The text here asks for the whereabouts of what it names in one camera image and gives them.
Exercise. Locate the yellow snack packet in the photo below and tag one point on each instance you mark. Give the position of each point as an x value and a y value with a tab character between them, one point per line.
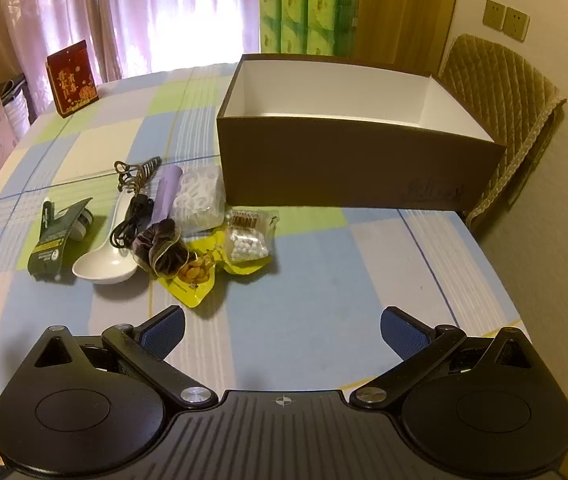
196	280

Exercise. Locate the green tissue multipack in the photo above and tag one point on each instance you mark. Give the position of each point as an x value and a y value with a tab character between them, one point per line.
309	10

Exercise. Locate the brown cardboard box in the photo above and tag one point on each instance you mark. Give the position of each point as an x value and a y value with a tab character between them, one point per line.
339	170

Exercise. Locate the cotton swab packet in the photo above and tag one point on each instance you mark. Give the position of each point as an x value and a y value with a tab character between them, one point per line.
249	245

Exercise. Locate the wooden door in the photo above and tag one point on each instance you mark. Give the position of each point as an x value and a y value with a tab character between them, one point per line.
403	10

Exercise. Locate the beige wall socket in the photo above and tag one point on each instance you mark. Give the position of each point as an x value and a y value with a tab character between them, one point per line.
493	14
516	23

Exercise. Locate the chair with quilted cover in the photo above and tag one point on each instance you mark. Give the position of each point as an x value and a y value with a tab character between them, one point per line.
498	90

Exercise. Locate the white ceramic spoon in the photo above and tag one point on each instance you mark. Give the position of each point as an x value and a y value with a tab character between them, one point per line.
104	265

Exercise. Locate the red printed box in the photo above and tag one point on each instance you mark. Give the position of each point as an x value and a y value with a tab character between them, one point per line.
71	80

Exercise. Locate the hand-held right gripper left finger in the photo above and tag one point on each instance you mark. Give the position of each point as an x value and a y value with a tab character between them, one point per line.
164	331

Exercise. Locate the purple tube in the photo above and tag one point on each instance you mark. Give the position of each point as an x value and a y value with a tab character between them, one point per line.
165	195

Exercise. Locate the pink sheer curtain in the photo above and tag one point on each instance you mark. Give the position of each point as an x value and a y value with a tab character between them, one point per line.
139	10

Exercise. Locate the dark velvet scrunchie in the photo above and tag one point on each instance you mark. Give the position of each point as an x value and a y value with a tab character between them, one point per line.
161	250

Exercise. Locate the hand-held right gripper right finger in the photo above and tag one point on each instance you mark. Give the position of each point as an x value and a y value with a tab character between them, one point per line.
403	332

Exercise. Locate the clear box of floss picks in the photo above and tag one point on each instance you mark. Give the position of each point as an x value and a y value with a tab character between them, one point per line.
198	197

